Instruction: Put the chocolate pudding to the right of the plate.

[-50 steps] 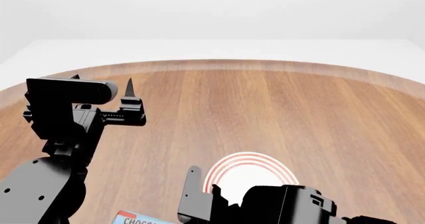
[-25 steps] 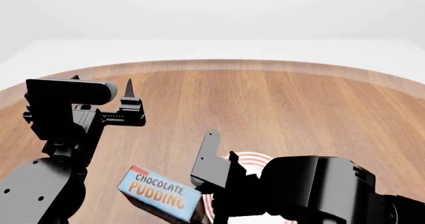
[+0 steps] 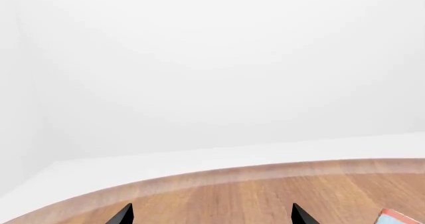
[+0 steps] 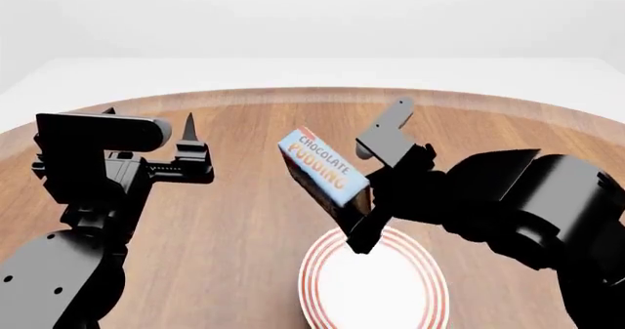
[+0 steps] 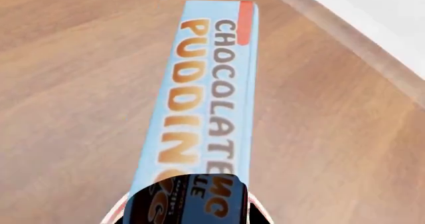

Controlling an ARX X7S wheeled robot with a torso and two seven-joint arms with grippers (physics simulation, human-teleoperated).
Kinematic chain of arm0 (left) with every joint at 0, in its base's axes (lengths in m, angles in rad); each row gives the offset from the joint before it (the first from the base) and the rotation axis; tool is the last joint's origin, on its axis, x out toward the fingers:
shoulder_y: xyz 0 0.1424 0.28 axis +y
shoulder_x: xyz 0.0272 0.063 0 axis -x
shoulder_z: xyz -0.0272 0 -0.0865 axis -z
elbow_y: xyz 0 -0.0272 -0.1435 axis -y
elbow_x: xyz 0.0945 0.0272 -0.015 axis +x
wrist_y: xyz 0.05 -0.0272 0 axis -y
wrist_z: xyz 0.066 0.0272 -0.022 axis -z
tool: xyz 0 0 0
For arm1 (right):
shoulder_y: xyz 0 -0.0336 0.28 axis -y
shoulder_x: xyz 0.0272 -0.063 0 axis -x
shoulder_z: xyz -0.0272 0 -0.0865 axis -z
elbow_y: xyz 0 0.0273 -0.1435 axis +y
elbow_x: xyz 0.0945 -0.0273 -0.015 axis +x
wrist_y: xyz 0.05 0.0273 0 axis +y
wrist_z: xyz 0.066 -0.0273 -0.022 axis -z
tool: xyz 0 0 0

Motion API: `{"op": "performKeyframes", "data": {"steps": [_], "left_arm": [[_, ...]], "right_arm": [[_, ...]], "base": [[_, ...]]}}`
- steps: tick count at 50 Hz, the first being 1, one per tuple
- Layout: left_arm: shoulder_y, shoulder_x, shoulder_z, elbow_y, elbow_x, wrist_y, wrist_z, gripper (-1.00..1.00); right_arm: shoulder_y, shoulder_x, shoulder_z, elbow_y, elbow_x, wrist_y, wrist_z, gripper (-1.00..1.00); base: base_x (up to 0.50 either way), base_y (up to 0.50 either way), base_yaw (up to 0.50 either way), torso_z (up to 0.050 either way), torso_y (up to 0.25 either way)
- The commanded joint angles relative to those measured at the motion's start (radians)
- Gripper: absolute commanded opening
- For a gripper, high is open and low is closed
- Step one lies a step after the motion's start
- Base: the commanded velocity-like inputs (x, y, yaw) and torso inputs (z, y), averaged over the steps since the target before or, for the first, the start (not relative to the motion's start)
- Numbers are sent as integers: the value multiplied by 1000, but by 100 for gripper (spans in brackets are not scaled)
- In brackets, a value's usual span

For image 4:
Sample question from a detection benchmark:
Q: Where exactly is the grey right wrist camera bracket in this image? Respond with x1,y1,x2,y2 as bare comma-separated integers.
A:
354,97,416,169

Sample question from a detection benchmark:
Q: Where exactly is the blue chocolate pudding box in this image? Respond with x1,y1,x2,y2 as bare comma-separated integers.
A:
277,124,373,235

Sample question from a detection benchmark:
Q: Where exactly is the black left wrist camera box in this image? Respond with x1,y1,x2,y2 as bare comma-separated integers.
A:
35,111,173,153

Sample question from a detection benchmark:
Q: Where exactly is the white plate with red rings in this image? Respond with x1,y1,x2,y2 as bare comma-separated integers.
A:
298,226,451,329

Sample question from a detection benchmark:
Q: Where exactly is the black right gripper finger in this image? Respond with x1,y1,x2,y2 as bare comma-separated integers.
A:
344,213,393,256

